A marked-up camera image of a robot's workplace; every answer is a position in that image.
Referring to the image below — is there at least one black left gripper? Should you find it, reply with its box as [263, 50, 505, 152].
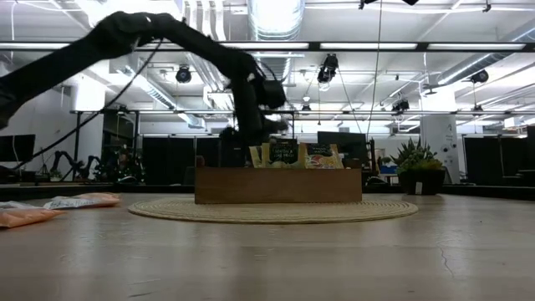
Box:
[219, 77, 290, 168]

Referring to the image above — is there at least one white orange tea bag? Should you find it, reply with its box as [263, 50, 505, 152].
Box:
[0, 201, 38, 211]
[0, 207, 66, 229]
[43, 191, 121, 211]

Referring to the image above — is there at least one wooden compartment tea box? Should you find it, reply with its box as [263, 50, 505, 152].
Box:
[194, 155, 364, 205]

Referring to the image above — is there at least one round woven straw placemat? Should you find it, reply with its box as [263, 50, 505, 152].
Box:
[128, 196, 419, 225]

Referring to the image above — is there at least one black partition panel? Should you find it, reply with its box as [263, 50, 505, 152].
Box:
[141, 136, 298, 185]

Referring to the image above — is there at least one black computer monitor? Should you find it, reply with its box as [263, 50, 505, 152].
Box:
[316, 130, 368, 159]
[0, 134, 37, 163]

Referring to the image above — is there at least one white LED light strip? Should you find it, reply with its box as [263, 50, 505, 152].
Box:
[426, 42, 527, 51]
[0, 42, 71, 51]
[319, 42, 419, 51]
[221, 42, 310, 51]
[136, 42, 187, 51]

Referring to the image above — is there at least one potted succulent plant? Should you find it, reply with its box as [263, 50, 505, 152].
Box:
[390, 137, 447, 196]

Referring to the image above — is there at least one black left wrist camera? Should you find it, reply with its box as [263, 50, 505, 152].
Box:
[261, 79, 288, 110]

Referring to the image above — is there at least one silver ventilation duct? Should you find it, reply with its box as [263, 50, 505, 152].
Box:
[246, 0, 306, 84]

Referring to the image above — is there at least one thin black hanging cable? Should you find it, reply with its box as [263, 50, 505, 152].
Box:
[366, 0, 384, 141]

